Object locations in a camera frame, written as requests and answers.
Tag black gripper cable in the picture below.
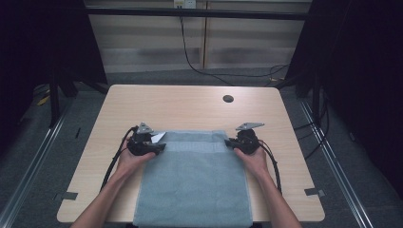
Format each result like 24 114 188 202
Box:
99 125 140 193
258 138 283 195

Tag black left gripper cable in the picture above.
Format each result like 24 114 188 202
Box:
99 125 140 193

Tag black floor cables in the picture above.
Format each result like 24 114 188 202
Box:
293 89 331 161

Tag white wall socket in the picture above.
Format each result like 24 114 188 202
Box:
173 0 198 10

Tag blue-grey towel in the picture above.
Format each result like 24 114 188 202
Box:
132 129 255 228

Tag person's right hand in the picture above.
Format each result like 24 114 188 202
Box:
233 145 270 180

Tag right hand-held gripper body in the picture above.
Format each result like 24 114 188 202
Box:
235 122 266 156

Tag black horizontal bar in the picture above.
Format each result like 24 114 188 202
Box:
85 7 314 22

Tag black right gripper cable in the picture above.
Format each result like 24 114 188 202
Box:
258 138 283 195

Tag black metal stand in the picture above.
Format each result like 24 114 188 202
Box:
48 74 62 128

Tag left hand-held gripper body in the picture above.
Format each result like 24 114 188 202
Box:
125 122 155 157

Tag aluminium floor rail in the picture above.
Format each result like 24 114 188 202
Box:
298 100 376 228
0 99 74 228

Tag long black wall cable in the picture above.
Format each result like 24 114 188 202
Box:
178 15 290 87

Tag person's left hand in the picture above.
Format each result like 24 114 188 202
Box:
116 138 158 181

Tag dark curtain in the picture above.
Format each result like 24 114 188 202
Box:
284 0 403 199
0 0 108 156

